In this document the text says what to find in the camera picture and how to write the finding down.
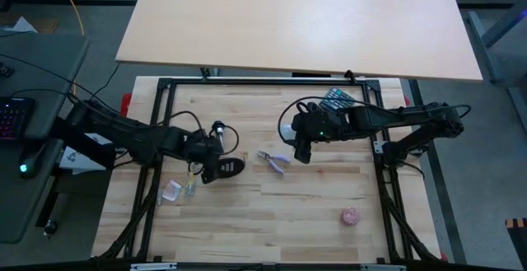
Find purple handled pliers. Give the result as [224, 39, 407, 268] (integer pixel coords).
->
[257, 149, 291, 176]

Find yellow cable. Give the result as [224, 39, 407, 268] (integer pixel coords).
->
[53, 0, 86, 110]

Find black floor cable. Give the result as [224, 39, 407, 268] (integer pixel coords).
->
[75, 62, 121, 114]

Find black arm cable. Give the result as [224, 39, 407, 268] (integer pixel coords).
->
[164, 110, 240, 159]
[277, 96, 371, 144]

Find silver aluminium rail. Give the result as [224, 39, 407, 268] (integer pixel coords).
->
[205, 76, 353, 82]

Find black calculator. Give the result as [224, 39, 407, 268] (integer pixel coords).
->
[319, 86, 356, 111]

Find pink round scrubber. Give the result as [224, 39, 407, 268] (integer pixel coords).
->
[339, 207, 361, 227]

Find grey metal table leg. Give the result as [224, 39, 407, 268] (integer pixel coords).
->
[467, 0, 527, 85]

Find orange striped black object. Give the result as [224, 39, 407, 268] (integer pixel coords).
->
[505, 217, 527, 271]

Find black aluminium table frame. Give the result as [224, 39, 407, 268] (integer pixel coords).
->
[91, 69, 450, 271]

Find silver metal bracket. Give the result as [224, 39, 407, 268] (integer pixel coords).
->
[360, 264, 407, 271]
[130, 262, 178, 271]

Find backlit black keyboard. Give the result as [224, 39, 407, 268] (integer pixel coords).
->
[0, 96, 36, 141]

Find white printed paper sheet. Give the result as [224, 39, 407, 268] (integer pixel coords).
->
[58, 133, 109, 176]

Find brown cardboard sheet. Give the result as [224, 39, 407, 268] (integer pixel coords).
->
[0, 13, 58, 35]

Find black computer mouse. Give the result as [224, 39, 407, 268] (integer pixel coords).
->
[17, 143, 47, 180]

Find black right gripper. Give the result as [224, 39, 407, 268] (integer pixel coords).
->
[289, 101, 345, 145]

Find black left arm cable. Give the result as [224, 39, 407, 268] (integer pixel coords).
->
[164, 110, 240, 159]

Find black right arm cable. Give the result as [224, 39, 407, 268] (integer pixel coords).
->
[277, 96, 371, 144]

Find white crumpled paper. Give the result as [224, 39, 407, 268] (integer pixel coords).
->
[7, 15, 38, 33]

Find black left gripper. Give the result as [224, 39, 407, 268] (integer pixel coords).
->
[180, 129, 228, 185]

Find black round foot knob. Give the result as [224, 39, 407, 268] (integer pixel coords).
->
[43, 218, 58, 238]

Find light wooden desk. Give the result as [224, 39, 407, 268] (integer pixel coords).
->
[114, 0, 483, 82]

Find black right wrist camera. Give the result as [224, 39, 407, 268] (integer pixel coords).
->
[292, 138, 313, 166]

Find dark grey side desk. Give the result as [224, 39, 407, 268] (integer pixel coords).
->
[0, 31, 91, 245]

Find small clear plastic bag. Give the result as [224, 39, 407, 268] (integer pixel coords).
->
[161, 179, 183, 203]

